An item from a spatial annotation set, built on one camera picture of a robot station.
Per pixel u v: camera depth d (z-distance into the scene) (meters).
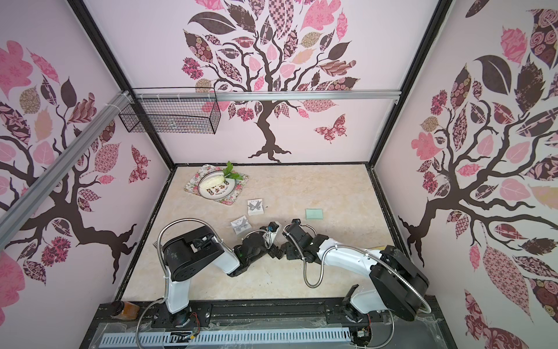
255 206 0.98
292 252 0.77
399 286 0.42
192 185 1.11
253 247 0.71
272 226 0.79
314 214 0.99
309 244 0.63
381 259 0.45
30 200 0.54
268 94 0.93
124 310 0.68
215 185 1.09
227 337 0.70
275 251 0.82
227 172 1.14
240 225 0.93
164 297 0.58
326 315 0.74
